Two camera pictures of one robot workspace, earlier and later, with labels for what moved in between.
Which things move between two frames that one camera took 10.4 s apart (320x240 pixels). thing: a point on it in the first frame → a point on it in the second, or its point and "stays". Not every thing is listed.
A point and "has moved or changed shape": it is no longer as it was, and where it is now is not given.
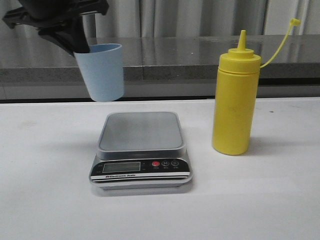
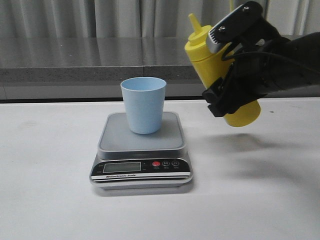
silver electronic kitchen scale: (141, 151) stays
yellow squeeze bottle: (236, 95) has moved or changed shape
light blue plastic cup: (102, 69) → (144, 98)
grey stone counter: (160, 68) stays
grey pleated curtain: (188, 18) stays
